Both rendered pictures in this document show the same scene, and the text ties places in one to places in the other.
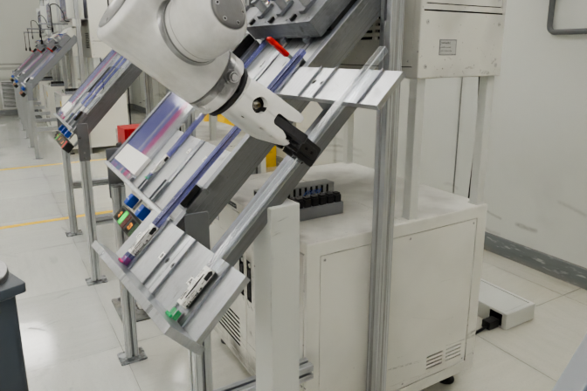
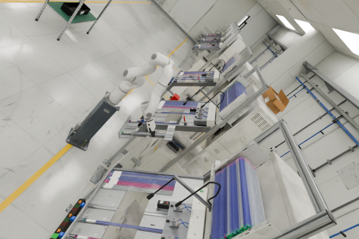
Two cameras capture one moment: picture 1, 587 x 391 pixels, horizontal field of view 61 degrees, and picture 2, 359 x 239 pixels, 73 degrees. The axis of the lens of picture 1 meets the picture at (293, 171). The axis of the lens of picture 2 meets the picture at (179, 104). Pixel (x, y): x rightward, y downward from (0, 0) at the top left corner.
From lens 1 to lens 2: 162 cm
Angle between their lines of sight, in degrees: 23
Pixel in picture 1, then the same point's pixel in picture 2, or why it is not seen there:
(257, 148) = (164, 127)
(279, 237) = (145, 140)
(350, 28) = (197, 128)
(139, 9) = (143, 106)
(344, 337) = (150, 169)
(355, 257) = (164, 160)
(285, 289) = (139, 146)
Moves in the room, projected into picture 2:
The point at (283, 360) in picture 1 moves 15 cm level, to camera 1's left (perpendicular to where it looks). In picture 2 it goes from (131, 153) to (124, 141)
